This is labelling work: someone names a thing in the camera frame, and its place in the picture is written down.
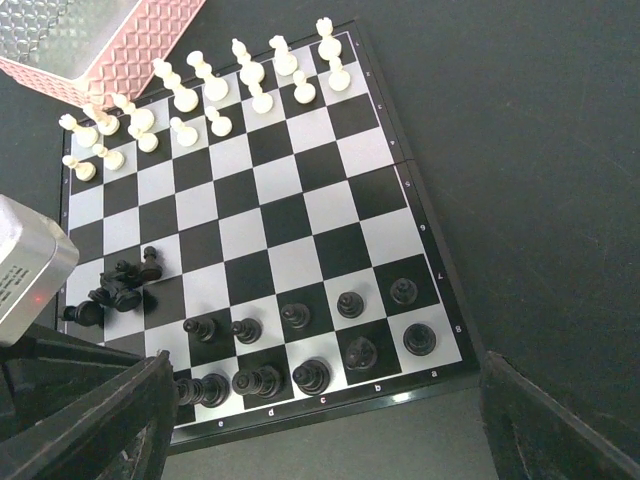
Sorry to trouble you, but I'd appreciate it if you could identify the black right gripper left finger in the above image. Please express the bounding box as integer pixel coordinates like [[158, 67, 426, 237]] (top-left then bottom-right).
[[1, 351, 178, 479]]

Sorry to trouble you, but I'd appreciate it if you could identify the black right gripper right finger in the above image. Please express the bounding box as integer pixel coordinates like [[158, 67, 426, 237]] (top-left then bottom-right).
[[480, 351, 639, 479]]

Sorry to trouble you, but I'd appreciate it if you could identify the black king piece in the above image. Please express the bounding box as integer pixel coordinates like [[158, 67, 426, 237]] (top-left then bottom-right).
[[176, 373, 230, 408]]

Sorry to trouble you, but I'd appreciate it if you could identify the black bishop piece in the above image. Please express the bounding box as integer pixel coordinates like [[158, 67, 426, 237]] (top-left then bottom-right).
[[292, 359, 331, 396]]

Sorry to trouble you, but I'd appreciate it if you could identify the black and white chessboard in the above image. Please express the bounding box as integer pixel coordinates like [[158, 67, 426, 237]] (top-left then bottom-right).
[[57, 21, 479, 453]]

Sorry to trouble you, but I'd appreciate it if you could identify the black rook piece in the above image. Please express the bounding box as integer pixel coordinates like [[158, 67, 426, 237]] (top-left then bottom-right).
[[403, 323, 437, 356]]

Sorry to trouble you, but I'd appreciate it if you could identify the black knight piece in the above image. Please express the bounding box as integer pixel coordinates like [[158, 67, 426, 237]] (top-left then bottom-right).
[[344, 336, 378, 371]]

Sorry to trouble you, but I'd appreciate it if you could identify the pink metal tin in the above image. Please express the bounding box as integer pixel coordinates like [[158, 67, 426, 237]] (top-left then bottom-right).
[[1, 0, 203, 108]]

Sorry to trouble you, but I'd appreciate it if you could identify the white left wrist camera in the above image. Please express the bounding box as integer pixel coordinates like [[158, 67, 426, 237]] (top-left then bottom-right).
[[1, 195, 79, 347]]

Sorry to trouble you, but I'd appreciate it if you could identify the black pawn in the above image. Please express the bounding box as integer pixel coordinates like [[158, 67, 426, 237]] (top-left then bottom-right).
[[390, 277, 418, 306], [139, 246, 163, 282], [336, 291, 365, 319]]

